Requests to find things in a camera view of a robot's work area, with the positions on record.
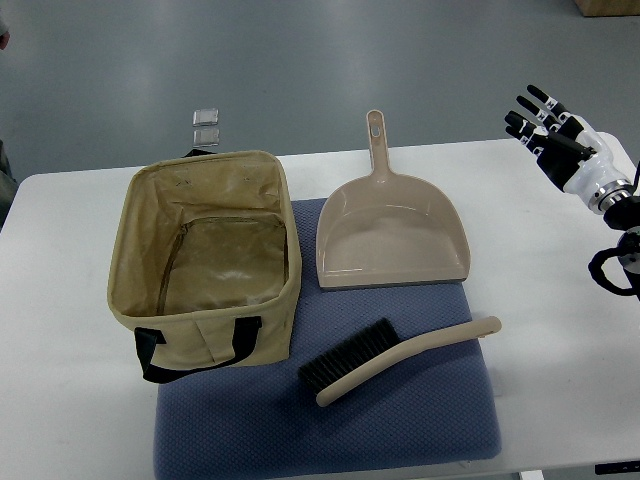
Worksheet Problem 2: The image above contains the clear floor plate upper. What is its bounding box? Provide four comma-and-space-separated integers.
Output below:
192, 108, 219, 127

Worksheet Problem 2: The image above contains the blue cushion mat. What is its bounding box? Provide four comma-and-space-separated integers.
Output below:
154, 199, 501, 479

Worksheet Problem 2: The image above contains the pink dustpan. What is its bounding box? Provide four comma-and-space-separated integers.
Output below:
316, 110, 471, 289

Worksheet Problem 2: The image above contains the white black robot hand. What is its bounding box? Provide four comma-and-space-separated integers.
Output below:
505, 85, 637, 215

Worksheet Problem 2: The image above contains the pink hand broom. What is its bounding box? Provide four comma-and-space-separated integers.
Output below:
298, 316, 502, 407

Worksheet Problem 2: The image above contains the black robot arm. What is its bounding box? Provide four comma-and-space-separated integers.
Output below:
588, 167, 639, 298

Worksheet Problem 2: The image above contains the black table control panel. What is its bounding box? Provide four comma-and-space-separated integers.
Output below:
594, 460, 640, 475

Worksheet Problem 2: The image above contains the cardboard box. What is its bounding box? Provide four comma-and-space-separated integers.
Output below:
574, 0, 640, 18

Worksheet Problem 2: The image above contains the yellow fabric bag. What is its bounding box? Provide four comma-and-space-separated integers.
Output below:
107, 151, 302, 384

